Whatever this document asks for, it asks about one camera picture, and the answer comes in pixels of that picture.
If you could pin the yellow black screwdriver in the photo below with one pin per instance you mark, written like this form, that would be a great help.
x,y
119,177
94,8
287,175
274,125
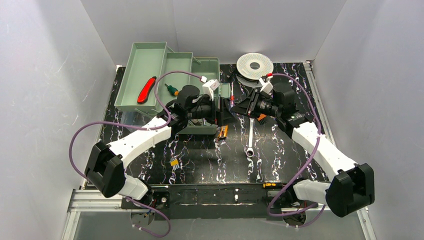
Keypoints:
x,y
272,185

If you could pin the silver combination wrench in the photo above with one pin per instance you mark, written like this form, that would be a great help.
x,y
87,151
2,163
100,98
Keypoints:
x,y
249,151

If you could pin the orange utility knife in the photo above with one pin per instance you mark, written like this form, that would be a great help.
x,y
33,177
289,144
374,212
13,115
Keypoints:
x,y
223,133

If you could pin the blue handled screwdriver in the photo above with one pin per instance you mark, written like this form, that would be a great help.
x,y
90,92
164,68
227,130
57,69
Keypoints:
x,y
232,97

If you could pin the green plastic tool box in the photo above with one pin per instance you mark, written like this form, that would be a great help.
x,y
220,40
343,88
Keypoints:
x,y
153,59

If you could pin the red black utility knife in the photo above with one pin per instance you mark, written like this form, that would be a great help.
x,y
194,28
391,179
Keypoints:
x,y
145,92

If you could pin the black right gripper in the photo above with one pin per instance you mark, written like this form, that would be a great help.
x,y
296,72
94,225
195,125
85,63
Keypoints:
x,y
251,106

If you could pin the yellow hex key set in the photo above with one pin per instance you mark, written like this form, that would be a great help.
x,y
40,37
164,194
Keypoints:
x,y
174,163

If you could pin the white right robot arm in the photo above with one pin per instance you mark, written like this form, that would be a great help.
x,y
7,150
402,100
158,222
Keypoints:
x,y
351,186

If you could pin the green handled screwdriver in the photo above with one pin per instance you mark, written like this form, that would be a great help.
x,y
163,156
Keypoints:
x,y
172,90

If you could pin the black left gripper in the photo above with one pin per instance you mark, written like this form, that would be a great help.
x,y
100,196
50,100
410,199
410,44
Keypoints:
x,y
218,111

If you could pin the orange black hex key holder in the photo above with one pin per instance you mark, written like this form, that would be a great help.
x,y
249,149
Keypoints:
x,y
262,119

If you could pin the black marbled table mat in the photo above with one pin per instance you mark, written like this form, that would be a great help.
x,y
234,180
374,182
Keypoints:
x,y
206,160

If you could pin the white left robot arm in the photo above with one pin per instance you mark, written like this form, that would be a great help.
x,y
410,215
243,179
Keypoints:
x,y
107,162

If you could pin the white filament spool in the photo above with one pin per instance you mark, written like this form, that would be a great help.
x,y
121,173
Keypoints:
x,y
252,66

